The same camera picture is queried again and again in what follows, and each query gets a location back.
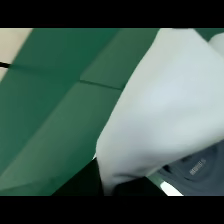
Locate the white shirt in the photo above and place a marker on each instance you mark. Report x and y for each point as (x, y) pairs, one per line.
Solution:
(166, 110)

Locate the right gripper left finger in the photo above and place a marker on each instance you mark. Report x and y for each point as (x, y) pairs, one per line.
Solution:
(83, 183)

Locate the dark grey T-shirt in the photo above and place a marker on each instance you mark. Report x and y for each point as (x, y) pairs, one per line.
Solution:
(200, 173)

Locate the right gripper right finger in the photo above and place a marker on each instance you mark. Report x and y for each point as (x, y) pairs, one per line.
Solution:
(140, 188)

